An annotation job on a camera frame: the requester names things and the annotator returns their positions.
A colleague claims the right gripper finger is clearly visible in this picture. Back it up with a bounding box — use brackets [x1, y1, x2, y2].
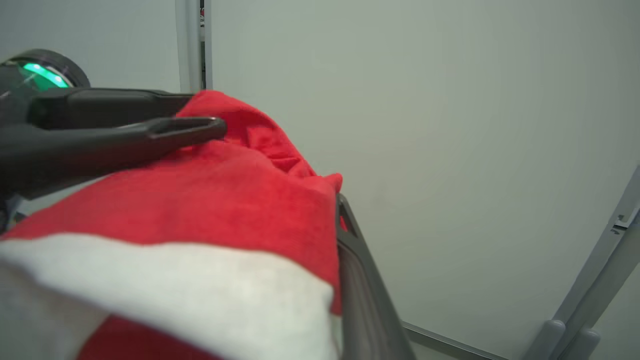
[334, 194, 417, 360]

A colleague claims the grey partition frame post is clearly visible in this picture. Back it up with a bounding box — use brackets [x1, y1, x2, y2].
[547, 165, 640, 360]
[174, 0, 214, 94]

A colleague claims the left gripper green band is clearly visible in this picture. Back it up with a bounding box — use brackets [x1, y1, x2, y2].
[0, 48, 229, 199]

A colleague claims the red and white jersey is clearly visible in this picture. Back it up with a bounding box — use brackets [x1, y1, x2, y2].
[0, 90, 346, 360]

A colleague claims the grey rounded partition foot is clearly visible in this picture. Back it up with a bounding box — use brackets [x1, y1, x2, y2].
[522, 320, 567, 360]
[561, 327, 602, 360]

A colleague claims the grey partition bottom rail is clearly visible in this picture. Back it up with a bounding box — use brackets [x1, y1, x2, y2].
[400, 321, 508, 360]

